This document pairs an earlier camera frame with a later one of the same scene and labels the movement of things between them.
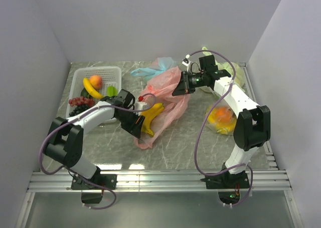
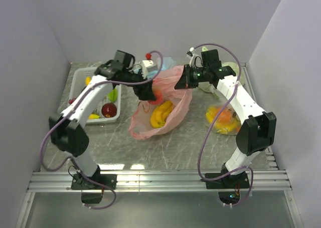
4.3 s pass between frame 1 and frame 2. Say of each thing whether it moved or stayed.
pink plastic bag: moved
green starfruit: stayed
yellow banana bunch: moved
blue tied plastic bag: stayed
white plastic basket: stayed
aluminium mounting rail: stayed
